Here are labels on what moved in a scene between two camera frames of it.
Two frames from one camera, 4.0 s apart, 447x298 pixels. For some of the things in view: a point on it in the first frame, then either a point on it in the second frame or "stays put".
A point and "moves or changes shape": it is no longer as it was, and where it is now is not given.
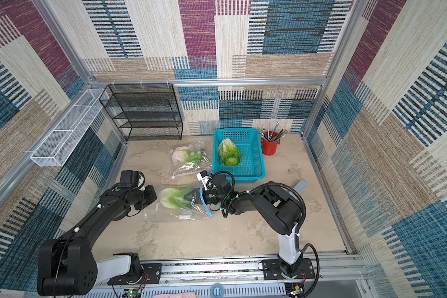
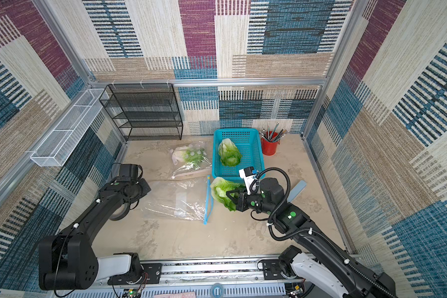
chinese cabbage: x=174 y=198 moves or changes shape
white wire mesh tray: x=63 y=140 stays put
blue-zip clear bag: x=171 y=203 moves or changes shape
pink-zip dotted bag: x=190 y=159 stays put
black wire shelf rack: x=143 y=112 stays put
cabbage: x=193 y=156 stays put
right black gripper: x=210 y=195 -> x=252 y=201
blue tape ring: x=221 y=289 stays put
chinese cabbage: x=228 y=153 stays put
